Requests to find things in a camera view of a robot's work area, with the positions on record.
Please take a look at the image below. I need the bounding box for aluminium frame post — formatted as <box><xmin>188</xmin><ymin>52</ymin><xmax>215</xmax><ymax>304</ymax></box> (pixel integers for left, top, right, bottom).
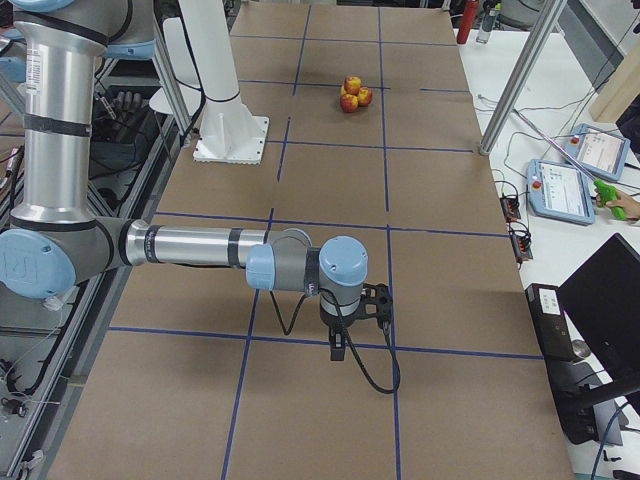
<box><xmin>479</xmin><ymin>0</ymin><xmax>567</xmax><ymax>156</ymax></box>

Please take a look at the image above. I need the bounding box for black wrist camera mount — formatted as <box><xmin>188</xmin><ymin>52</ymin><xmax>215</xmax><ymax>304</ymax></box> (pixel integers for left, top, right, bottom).
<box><xmin>356</xmin><ymin>283</ymin><xmax>393</xmax><ymax>335</ymax></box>

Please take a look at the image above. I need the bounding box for red bottle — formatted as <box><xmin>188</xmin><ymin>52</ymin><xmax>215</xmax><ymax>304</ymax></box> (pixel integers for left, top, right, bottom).
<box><xmin>456</xmin><ymin>0</ymin><xmax>479</xmax><ymax>45</ymax></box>

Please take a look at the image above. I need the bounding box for silver reacher grabber tool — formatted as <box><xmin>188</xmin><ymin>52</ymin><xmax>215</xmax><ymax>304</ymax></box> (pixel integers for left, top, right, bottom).
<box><xmin>516</xmin><ymin>112</ymin><xmax>616</xmax><ymax>203</ymax></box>

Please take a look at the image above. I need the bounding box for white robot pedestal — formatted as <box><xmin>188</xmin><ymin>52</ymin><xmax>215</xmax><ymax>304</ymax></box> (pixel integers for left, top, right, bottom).
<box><xmin>163</xmin><ymin>1</ymin><xmax>269</xmax><ymax>165</ymax></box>

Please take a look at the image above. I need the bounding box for brown paper table cover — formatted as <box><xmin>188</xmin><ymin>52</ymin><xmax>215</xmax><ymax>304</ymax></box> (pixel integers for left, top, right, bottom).
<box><xmin>48</xmin><ymin>4</ymin><xmax>576</xmax><ymax>480</ymax></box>

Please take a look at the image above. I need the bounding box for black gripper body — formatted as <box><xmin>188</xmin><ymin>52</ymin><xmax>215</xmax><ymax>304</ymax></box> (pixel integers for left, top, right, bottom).
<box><xmin>320</xmin><ymin>308</ymin><xmax>362</xmax><ymax>336</ymax></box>

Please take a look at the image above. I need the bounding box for red yellow apple front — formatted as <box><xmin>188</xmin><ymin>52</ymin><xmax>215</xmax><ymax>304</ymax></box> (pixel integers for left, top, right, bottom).
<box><xmin>356</xmin><ymin>86</ymin><xmax>373</xmax><ymax>107</ymax></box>

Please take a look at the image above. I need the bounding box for black monitor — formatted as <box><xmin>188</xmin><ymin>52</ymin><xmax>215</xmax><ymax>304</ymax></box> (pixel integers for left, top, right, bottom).
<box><xmin>558</xmin><ymin>233</ymin><xmax>639</xmax><ymax>410</ymax></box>

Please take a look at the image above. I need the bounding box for clear water bottle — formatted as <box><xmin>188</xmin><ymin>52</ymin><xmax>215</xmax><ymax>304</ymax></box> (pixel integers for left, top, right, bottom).
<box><xmin>476</xmin><ymin>0</ymin><xmax>501</xmax><ymax>44</ymax></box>

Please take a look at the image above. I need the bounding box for person in white hoodie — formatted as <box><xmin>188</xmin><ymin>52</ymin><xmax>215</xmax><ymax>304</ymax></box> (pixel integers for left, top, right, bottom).
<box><xmin>604</xmin><ymin>190</ymin><xmax>640</xmax><ymax>223</ymax></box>

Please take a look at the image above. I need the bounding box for blue teach pendant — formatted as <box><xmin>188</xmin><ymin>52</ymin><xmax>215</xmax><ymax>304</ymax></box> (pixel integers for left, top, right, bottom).
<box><xmin>527</xmin><ymin>159</ymin><xmax>595</xmax><ymax>225</ymax></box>
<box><xmin>566</xmin><ymin>123</ymin><xmax>630</xmax><ymax>182</ymax></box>

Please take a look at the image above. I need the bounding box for black desktop computer box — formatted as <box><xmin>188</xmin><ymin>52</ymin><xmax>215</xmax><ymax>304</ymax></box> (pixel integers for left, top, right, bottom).
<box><xmin>523</xmin><ymin>282</ymin><xmax>626</xmax><ymax>447</ymax></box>

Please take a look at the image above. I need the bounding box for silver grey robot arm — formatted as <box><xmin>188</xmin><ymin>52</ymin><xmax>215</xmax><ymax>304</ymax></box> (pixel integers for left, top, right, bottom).
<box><xmin>1</xmin><ymin>1</ymin><xmax>368</xmax><ymax>360</ymax></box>

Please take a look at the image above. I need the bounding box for red yellow apple left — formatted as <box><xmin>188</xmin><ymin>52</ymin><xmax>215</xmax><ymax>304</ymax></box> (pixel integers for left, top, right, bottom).
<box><xmin>339</xmin><ymin>94</ymin><xmax>359</xmax><ymax>113</ymax></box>

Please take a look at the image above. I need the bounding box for near blue teach pendant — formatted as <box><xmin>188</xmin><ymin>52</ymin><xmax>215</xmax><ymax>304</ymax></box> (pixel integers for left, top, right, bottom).
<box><xmin>527</xmin><ymin>159</ymin><xmax>595</xmax><ymax>225</ymax></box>

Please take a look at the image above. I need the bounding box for far blue teach pendant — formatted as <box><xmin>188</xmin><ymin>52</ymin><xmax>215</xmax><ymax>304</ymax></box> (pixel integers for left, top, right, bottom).
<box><xmin>566</xmin><ymin>123</ymin><xmax>630</xmax><ymax>182</ymax></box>

